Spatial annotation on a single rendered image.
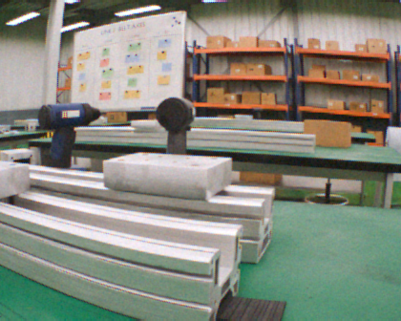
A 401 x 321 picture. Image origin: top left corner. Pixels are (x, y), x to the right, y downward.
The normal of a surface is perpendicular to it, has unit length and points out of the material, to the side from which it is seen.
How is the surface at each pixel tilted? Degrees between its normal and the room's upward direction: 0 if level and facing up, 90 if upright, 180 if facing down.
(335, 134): 89
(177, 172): 90
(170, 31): 90
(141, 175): 90
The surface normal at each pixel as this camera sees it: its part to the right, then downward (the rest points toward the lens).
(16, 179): 0.94, 0.06
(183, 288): -0.36, 0.12
